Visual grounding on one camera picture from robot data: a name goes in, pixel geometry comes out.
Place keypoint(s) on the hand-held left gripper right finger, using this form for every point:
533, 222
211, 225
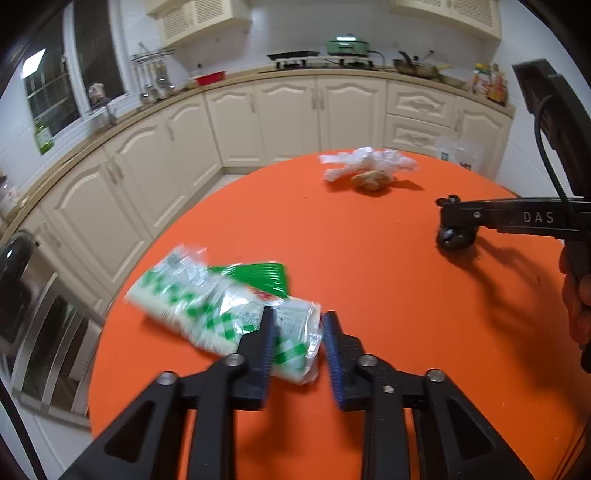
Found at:
333, 360

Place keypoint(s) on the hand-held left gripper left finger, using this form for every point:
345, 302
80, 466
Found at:
268, 350

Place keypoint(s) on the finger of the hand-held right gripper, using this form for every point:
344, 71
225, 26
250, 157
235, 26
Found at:
461, 213

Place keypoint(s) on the dark wrapper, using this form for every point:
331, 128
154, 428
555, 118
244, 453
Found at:
455, 240

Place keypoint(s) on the green white plastic wrapper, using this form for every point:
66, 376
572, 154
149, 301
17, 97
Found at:
207, 314

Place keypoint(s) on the person's right hand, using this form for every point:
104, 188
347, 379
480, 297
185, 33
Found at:
577, 300

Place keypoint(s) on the white green rice bag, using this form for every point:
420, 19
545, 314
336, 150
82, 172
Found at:
459, 154

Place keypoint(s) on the ginger piece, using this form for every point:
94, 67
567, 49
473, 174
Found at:
371, 181

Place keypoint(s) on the clear plastic bag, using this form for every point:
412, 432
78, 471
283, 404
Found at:
369, 159

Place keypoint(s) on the condiment bottles cluster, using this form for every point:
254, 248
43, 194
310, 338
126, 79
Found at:
489, 85

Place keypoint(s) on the metal wok pan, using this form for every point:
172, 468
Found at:
415, 67

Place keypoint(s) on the cream lower cabinets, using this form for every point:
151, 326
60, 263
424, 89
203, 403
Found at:
286, 120

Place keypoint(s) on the green electric pot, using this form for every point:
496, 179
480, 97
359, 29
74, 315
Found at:
348, 46

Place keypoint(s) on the gas stove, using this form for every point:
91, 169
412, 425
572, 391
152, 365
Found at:
323, 63

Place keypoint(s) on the metal shelf rack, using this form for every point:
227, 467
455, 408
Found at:
60, 350

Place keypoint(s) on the black grill pan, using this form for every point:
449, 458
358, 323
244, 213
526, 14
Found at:
293, 56

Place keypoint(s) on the grey rice cooker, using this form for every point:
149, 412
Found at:
18, 286

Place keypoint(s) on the red basin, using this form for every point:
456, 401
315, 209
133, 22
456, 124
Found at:
210, 78

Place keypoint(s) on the metal ladle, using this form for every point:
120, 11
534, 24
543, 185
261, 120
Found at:
170, 81
147, 94

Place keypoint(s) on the metal spatula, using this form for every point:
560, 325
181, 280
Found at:
160, 87

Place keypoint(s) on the steel faucet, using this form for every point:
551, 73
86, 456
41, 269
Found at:
107, 110

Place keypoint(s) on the glass jar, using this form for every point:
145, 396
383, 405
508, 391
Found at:
8, 198

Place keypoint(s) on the green bottle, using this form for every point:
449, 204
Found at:
45, 138

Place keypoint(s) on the pinkish crumpled bag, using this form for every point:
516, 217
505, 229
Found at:
96, 91

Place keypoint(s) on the kitchen window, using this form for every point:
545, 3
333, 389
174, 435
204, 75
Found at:
69, 69

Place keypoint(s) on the wall utensil rack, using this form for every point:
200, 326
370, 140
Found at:
154, 53

